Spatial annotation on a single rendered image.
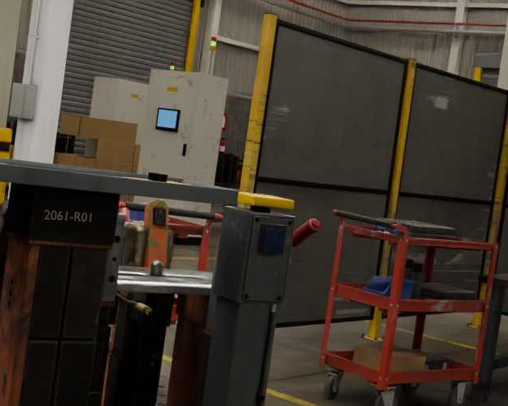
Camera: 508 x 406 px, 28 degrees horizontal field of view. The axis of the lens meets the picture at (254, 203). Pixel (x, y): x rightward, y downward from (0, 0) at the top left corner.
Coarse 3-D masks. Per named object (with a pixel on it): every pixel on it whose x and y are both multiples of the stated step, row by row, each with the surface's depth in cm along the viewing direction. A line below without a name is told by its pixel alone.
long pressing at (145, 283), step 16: (128, 272) 157; (144, 272) 159; (176, 272) 164; (192, 272) 167; (208, 272) 170; (128, 288) 145; (144, 288) 147; (160, 288) 148; (176, 288) 149; (192, 288) 151; (208, 288) 152
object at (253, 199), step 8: (240, 192) 128; (240, 200) 125; (248, 200) 124; (256, 200) 123; (264, 200) 123; (272, 200) 124; (280, 200) 125; (288, 200) 125; (256, 208) 126; (264, 208) 126; (280, 208) 125; (288, 208) 125
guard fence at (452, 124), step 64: (256, 64) 582; (320, 64) 625; (384, 64) 684; (256, 128) 580; (320, 128) 634; (384, 128) 694; (448, 128) 766; (256, 192) 593; (320, 192) 645; (384, 192) 703; (448, 192) 778; (320, 256) 655; (384, 256) 712; (448, 256) 794; (320, 320) 661
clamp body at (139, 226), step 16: (128, 224) 175; (128, 240) 173; (144, 240) 171; (128, 256) 172; (128, 304) 172; (128, 320) 172; (112, 336) 175; (128, 336) 172; (112, 352) 175; (112, 368) 173; (112, 384) 173; (112, 400) 172
